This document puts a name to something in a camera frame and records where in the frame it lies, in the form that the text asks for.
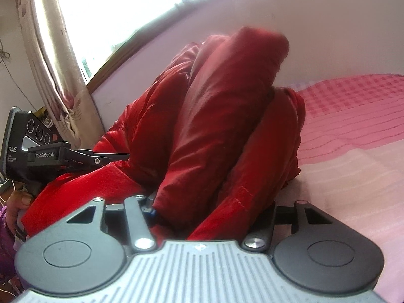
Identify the red puffer jacket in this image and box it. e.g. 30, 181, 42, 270
22, 28, 306, 242

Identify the beige patterned curtain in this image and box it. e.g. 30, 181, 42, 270
16, 0, 104, 149

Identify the pink checked bed sheet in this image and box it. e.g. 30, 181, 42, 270
277, 74, 403, 302

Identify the person's left hand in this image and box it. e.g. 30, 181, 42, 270
6, 190, 34, 234

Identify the wooden window frame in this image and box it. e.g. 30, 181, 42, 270
87, 0, 205, 94

